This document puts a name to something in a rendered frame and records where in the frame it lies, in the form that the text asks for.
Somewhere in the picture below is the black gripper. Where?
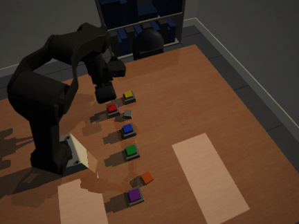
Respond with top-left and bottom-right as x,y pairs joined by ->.
87,63 -> 117,104

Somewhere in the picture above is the purple button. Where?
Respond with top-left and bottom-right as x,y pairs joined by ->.
125,186 -> 145,206

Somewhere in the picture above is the orange block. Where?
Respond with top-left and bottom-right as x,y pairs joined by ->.
141,171 -> 154,185

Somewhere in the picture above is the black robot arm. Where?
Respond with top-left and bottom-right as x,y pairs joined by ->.
7,22 -> 126,176

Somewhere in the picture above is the blue button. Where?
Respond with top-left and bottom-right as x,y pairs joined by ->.
121,123 -> 136,139

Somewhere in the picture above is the red button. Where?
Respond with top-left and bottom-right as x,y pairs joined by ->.
106,103 -> 120,118

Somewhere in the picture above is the green button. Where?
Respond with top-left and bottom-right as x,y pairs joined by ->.
123,144 -> 140,162

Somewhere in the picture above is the yellow button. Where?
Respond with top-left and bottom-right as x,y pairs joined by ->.
123,91 -> 136,104

